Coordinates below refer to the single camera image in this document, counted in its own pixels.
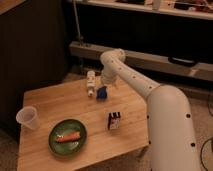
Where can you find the clear plastic cup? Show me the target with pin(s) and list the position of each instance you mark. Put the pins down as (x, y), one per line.
(28, 117)

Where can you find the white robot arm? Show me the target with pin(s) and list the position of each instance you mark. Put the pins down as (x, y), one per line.
(170, 125)

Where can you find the grey baseboard ledge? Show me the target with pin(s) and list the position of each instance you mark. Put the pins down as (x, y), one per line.
(147, 61)

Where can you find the black white eraser box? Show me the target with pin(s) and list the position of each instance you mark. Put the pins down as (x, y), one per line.
(114, 120)

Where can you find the wooden table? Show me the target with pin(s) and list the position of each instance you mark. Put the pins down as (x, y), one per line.
(70, 101)

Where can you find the orange carrot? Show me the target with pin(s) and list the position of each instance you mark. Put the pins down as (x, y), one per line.
(69, 137)

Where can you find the green plate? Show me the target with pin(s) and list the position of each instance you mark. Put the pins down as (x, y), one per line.
(63, 128)

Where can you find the black handle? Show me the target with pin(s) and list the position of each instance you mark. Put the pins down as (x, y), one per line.
(182, 62)

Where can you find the dark cabinet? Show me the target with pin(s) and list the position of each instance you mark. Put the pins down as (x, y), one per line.
(32, 54)

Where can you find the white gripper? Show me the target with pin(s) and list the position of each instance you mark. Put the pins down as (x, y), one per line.
(101, 93)

